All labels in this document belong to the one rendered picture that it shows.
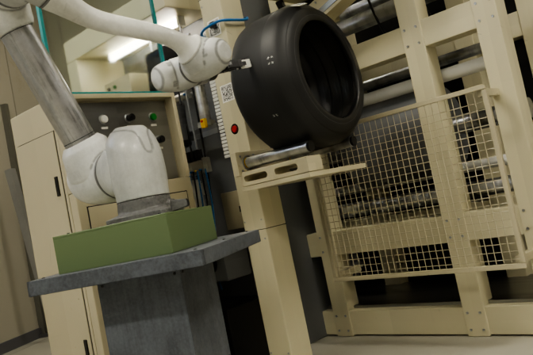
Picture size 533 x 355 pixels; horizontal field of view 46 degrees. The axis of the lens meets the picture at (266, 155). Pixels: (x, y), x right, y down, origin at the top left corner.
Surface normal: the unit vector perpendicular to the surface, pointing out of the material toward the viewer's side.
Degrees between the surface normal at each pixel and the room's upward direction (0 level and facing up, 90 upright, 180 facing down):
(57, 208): 90
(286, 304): 90
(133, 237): 90
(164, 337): 90
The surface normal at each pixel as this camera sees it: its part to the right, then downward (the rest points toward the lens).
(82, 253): -0.25, -0.02
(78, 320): -0.67, 0.08
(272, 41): -0.43, -0.35
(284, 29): 0.04, -0.53
